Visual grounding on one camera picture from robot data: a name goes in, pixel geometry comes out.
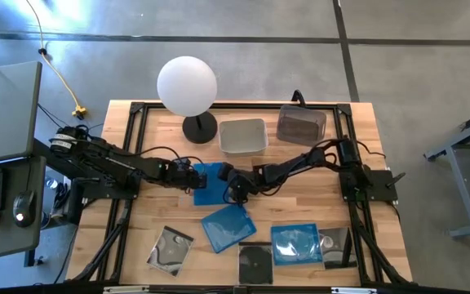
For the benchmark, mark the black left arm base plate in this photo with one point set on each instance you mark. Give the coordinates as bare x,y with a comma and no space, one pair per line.
96,192

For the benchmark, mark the clear jewel case black tray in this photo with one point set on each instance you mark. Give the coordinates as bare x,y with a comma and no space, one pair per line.
337,249
255,263
169,251

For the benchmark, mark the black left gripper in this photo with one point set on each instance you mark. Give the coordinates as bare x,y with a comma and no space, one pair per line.
182,179

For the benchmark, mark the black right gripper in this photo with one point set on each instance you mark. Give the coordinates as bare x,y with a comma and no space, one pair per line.
249,179

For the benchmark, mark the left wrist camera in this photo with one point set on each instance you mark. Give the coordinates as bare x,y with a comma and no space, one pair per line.
182,163

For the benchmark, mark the grey translucent plastic bin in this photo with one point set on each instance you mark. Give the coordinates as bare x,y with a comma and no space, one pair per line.
300,124

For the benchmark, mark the grey desk shelf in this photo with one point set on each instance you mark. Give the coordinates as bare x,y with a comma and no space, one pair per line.
6,110

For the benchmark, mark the black computer mouse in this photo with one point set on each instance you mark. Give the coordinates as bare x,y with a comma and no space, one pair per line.
24,208

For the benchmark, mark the white globe table lamp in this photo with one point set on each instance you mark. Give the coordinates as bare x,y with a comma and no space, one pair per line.
187,85

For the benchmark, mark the black aluminium table frame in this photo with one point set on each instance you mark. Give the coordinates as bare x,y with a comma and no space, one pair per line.
239,105

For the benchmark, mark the grey desk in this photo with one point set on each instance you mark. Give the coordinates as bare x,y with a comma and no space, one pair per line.
14,245

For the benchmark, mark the blue jewel case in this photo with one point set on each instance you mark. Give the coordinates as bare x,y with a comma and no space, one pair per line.
296,245
229,228
214,192

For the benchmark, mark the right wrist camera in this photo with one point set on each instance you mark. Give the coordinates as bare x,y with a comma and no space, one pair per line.
238,194

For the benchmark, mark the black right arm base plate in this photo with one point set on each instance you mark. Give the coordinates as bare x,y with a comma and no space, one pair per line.
378,183

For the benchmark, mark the silver metal bracket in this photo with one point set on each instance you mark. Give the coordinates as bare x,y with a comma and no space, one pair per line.
353,290
125,290

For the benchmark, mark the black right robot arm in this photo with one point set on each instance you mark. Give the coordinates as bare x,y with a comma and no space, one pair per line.
292,165

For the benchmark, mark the white plastic bin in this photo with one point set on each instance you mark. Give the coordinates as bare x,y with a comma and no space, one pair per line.
243,136

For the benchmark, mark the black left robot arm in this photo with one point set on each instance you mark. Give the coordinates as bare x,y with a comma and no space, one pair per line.
108,157

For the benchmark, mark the silver can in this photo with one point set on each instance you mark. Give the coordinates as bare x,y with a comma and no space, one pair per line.
50,183

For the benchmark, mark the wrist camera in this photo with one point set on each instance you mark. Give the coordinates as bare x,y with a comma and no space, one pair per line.
238,194
182,163

